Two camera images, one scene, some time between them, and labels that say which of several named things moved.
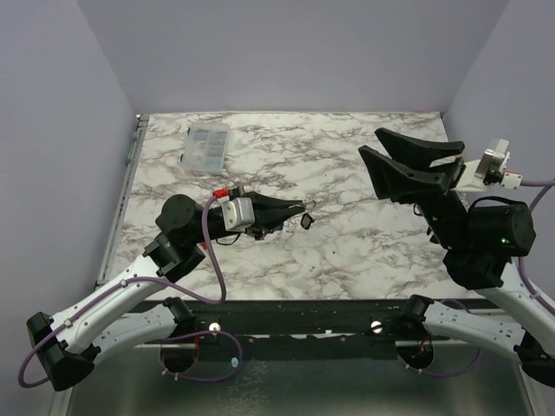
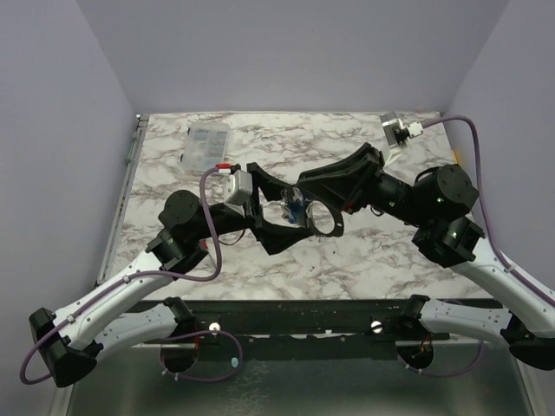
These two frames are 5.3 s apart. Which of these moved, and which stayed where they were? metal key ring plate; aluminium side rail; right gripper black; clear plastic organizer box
Moved: metal key ring plate; right gripper black
Stayed: clear plastic organizer box; aluminium side rail
